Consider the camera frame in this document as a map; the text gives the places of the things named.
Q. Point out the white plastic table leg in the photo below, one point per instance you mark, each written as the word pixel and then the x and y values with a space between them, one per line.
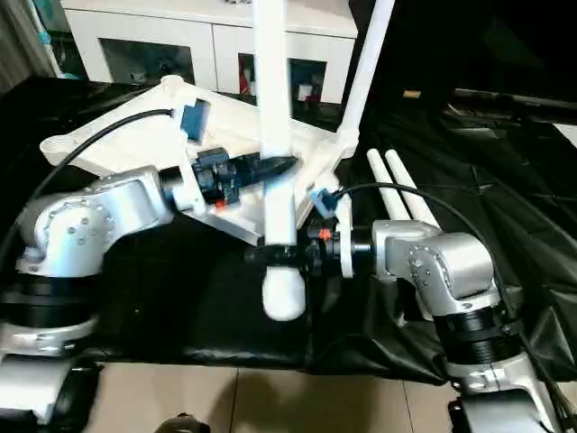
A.
pixel 365 81
pixel 383 180
pixel 275 113
pixel 403 180

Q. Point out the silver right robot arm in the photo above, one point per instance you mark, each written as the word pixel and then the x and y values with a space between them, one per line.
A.
pixel 433 261

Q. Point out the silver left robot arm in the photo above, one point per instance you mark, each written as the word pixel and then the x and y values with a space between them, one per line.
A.
pixel 112 212

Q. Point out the black work mat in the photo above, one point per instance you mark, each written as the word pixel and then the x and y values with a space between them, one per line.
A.
pixel 203 315

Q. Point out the white glass door cabinet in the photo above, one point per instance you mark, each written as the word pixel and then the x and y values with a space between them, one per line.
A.
pixel 180 27

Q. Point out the small yellow label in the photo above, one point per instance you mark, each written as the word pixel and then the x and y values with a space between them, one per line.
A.
pixel 411 94

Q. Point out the teal and white pole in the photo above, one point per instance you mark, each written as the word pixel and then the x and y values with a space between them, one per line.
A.
pixel 49 49

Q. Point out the grey curtain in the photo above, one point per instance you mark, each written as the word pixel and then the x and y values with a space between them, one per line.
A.
pixel 18 45

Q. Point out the long black rod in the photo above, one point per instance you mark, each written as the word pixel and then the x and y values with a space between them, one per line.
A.
pixel 518 98

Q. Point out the flat white board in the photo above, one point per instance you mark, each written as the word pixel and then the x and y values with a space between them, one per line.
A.
pixel 570 134

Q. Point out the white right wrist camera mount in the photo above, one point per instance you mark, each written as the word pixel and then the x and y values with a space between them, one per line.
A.
pixel 345 252

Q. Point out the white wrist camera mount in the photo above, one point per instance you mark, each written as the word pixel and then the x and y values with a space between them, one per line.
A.
pixel 194 122
pixel 345 252

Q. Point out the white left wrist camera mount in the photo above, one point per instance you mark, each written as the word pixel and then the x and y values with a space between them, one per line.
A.
pixel 194 122

